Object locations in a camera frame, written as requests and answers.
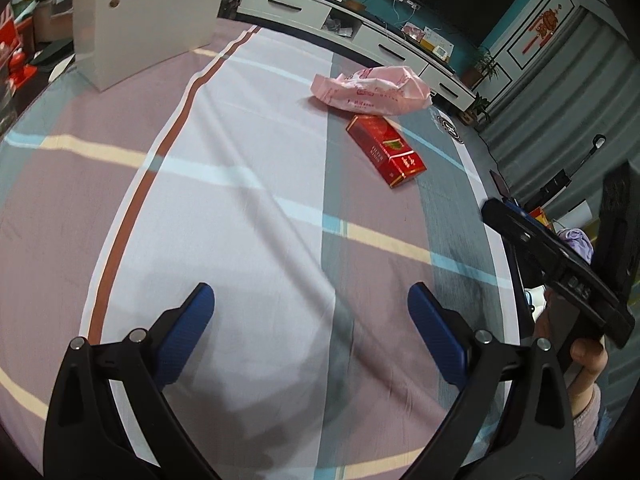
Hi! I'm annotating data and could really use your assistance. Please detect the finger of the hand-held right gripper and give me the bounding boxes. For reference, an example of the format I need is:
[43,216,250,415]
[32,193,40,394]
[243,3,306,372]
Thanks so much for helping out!
[481,197,569,284]
[501,198,534,217]

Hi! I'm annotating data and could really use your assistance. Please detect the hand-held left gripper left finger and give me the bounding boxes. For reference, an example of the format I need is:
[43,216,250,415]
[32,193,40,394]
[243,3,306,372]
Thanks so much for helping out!
[42,282,221,480]

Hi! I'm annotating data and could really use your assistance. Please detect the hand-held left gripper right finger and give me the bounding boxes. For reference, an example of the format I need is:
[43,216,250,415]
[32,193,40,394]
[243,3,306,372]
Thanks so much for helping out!
[400,282,578,480]

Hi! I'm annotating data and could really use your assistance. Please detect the red cigarette box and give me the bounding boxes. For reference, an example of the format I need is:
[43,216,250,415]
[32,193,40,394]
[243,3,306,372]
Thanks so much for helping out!
[346,114,426,190]

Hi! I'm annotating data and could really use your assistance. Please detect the pink plastic bag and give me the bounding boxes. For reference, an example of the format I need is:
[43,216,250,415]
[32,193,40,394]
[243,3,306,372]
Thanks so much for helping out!
[311,65,433,117]

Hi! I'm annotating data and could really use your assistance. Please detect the person's right forearm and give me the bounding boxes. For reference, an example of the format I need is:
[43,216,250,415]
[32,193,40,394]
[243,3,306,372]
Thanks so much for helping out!
[570,385,611,480]

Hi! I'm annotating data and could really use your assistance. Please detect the person's right hand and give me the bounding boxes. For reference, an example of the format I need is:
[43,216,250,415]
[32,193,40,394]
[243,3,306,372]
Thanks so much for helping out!
[532,287,609,417]

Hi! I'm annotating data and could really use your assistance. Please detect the pale purple crumpled bag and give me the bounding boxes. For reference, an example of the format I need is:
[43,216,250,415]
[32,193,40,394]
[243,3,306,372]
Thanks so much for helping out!
[556,227,596,263]

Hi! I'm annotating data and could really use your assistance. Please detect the round black white floor mat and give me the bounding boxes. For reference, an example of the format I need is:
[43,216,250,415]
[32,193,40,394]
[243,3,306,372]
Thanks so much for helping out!
[435,114,466,143]

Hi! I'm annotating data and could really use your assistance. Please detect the small potted plant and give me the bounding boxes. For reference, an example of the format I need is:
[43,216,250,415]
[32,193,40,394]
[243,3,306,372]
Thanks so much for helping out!
[462,92,493,126]

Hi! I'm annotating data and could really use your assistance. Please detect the tall potted plant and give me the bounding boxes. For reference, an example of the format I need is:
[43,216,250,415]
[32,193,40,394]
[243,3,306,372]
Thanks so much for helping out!
[462,47,501,88]

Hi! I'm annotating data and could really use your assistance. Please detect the striped pink bedsheet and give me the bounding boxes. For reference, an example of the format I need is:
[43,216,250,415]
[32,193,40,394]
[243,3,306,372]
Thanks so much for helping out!
[0,17,526,480]

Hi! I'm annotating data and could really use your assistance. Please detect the yellow white card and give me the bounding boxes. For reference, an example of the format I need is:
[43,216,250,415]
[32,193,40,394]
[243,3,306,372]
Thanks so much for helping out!
[420,30,456,61]

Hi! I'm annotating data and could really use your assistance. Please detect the white television cabinet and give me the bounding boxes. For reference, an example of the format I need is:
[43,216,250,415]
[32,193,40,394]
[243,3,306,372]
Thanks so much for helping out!
[237,0,476,111]

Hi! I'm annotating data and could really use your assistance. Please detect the white board box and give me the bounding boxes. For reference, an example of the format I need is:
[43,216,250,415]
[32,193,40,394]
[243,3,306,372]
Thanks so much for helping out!
[72,0,231,92]

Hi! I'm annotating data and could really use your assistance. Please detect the cardboard box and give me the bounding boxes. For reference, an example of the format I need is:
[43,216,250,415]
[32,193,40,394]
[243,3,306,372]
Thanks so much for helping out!
[32,0,76,43]

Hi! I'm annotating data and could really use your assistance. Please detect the red gift boxes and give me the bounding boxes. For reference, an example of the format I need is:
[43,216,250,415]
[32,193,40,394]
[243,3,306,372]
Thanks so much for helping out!
[0,2,23,51]

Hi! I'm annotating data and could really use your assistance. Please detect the red wall decoration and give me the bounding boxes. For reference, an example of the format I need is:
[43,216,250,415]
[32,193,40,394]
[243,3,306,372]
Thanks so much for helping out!
[525,7,563,53]

